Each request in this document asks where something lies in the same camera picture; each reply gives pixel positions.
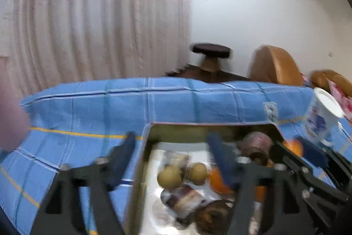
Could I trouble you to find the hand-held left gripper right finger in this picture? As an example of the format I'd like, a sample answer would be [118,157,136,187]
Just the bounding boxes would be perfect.
[206,133,314,235]

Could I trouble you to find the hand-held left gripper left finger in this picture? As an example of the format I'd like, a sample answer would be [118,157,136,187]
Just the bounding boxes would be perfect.
[29,131,136,235]

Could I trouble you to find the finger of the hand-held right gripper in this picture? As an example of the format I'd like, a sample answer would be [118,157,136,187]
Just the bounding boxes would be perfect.
[297,136,352,189]
[271,140,352,227]

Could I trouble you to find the medium orange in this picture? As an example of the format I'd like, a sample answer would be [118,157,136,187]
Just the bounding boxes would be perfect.
[283,139,305,158]

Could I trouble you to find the brown donut top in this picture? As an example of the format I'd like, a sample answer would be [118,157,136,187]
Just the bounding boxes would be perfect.
[238,131,273,167]

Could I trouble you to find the brown donut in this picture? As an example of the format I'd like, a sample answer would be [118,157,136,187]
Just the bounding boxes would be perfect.
[238,131,273,167]
[195,199,234,235]

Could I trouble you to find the gold metal tin box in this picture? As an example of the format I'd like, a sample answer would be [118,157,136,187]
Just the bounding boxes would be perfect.
[125,122,286,235]

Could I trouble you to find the large orange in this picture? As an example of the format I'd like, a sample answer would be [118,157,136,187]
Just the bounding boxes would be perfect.
[207,166,267,201]

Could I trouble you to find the yellow-green round fruit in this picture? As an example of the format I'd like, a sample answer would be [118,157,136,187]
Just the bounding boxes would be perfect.
[157,165,183,188]
[188,162,208,185]

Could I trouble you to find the white printed mug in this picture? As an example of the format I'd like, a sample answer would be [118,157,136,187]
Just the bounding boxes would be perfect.
[301,87,345,147]

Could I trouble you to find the brown donut bottom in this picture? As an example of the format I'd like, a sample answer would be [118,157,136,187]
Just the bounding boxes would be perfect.
[195,199,234,235]

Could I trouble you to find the wrapped dark snack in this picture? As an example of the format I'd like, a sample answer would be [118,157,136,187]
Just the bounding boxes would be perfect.
[160,185,207,220]

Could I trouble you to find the pink printed bag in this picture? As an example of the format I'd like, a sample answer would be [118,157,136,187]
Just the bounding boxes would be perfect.
[327,79,352,121]

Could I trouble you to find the blue plaid blanket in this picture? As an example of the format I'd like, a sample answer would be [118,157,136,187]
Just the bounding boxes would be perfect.
[0,77,352,235]

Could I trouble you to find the dark round stool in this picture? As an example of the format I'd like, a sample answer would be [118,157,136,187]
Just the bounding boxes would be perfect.
[189,43,234,73]

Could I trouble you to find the beige floral curtain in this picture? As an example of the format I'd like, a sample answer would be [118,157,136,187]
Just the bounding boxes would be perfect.
[0,0,193,103]

